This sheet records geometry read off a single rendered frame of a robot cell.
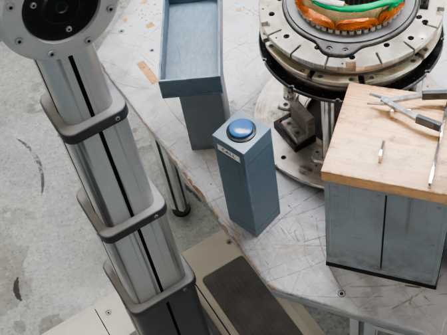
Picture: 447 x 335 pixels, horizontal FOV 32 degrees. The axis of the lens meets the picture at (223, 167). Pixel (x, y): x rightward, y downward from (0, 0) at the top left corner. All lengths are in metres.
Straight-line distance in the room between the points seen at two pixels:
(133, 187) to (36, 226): 1.30
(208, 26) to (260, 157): 0.31
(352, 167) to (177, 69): 0.40
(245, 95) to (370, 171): 0.56
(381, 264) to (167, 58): 0.53
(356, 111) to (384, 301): 0.34
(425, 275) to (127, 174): 0.53
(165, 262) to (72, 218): 1.09
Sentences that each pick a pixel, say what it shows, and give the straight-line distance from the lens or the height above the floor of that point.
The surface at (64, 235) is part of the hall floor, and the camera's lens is 2.53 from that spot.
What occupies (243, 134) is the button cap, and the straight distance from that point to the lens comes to 1.27.
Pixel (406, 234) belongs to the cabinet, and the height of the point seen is 0.93.
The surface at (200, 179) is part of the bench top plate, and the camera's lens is 1.56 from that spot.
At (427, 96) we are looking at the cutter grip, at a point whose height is 1.09.
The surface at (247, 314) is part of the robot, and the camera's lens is 1.98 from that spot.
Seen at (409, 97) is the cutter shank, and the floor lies 1.09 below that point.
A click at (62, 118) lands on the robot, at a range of 1.19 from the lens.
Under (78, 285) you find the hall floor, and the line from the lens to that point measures 2.42.
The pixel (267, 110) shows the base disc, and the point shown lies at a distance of 1.63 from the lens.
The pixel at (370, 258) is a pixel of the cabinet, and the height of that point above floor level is 0.83.
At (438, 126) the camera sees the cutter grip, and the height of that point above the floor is 1.09.
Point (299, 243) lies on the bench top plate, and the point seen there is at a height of 0.78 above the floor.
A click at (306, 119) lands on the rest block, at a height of 0.87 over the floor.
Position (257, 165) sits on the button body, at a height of 0.97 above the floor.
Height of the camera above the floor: 2.02
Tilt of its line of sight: 52 degrees down
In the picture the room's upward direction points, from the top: 11 degrees counter-clockwise
